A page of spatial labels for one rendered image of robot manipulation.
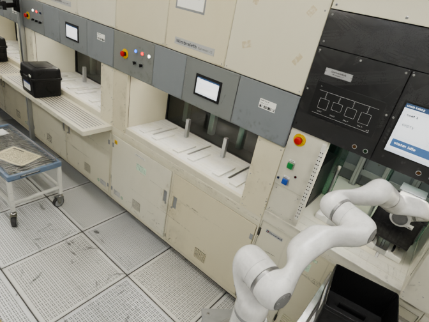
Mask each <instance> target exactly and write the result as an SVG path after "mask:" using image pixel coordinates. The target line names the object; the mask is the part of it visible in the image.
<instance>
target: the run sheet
mask: <svg viewBox="0 0 429 322"><path fill-rule="evenodd" d="M41 157H43V155H40V154H37V153H34V152H32V151H29V150H26V149H24V148H20V147H18V146H12V147H9V148H6V149H4V150H2V151H0V160H2V161H3V162H6V163H9V164H12V165H17V166H23V165H27V164H30V163H31V162H34V161H35V160H38V159H39V158H41Z"/></svg>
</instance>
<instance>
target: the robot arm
mask: <svg viewBox="0 0 429 322"><path fill-rule="evenodd" d="M357 206H380V207H381V208H383V209H384V210H386V211H387V212H388V213H390V215H389V218H390V220H391V221H392V223H393V224H394V225H396V226H399V227H405V226H408V225H409V224H410V223H411V222H428V221H429V204H428V203H427V202H426V201H425V200H423V199H420V198H419V197H416V196H414V195H412V194H410V193H408V192H406V191H399V190H397V189H396V188H395V187H394V186H392V184H390V182H388V181H387V180H384V179H380V178H379V179H375V180H372V181H370V182H368V183H367V184H366V185H363V186H362V187H359V188H354V189H348V190H334V191H331V192H329V193H327V194H326V195H324V196H323V197H322V199H321V200H320V210H321V212H322V213H323V214H324V215H325V216H326V217H327V218H328V219H329V220H330V221H332V222H333V223H334V224H335V225H337V226H325V225H320V224H315V225H312V226H309V227H307V228H306V229H304V230H303V231H301V232H300V233H299V234H297V235H296V236H295V237H293V239H291V241H290V242H289V244H288V246H287V264H286V265H285V267H284V268H282V269H279V267H277V266H276V264H275V263H274V262H273V261H272V259H271V258H270V257H269V256H268V255H267V254H266V253H265V252H264V251H263V250H262V249H261V248H260V247H258V246H256V245H252V244H250V245H245V246H243V247H241V248H240V249H239V250H238V251H237V252H236V255H235V256H234V260H233V264H232V273H233V279H234V285H235V289H236V295H237V298H236V302H235V304H234V308H233V310H232V314H231V316H230V318H228V319H225V320H224V321H222V322H265V320H266V317H267V314H268V311H269V310H271V311H276V310H279V309H281V308H284V306H286V304H287V303H288V302H289V300H290V298H291V296H292V294H293V292H294V290H295V287H296V285H297V282H298V280H299V278H300V276H301V274H302V273H303V271H304V270H305V268H306V267H307V266H308V265H309V264H310V263H311V262H312V261H313V260H314V259H316V258H317V257H319V256H320V255H321V254H323V253H324V252H325V251H327V250H329V249H332V248H334V247H361V246H363V245H366V244H368V243H370V242H371V241H372V240H373V239H374V238H375V235H376V234H377V226H376V224H375V222H374V221H373V220H372V218H370V217H369V216H368V215H367V214H366V213H365V212H363V211H362V210H360V209H359V208H358V207H357Z"/></svg>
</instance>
